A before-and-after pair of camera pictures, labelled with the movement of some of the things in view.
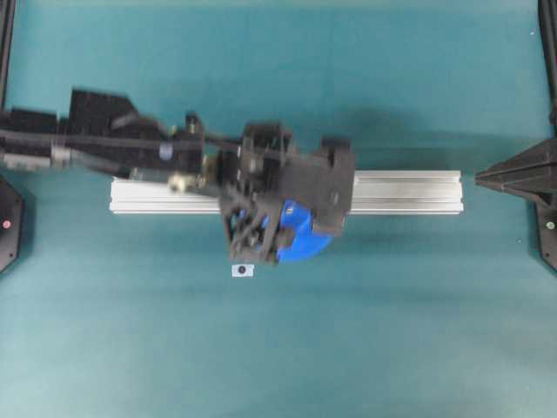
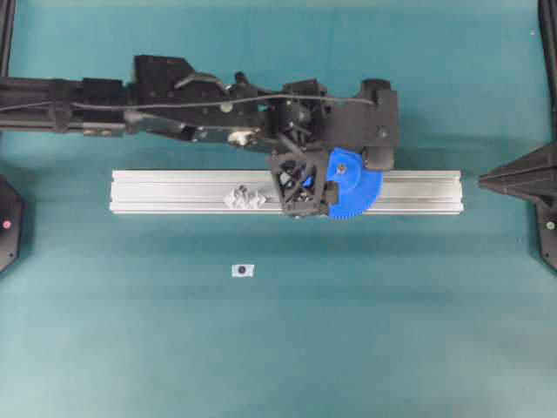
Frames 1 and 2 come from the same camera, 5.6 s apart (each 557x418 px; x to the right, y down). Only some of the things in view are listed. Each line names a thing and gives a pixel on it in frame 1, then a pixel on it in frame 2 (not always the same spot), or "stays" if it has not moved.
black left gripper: x=250 y=185 to x=298 y=115
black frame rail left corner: x=7 y=22 stays
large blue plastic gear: x=306 y=244 to x=359 y=189
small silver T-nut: x=243 y=271 stays
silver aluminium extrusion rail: x=372 y=192 stays
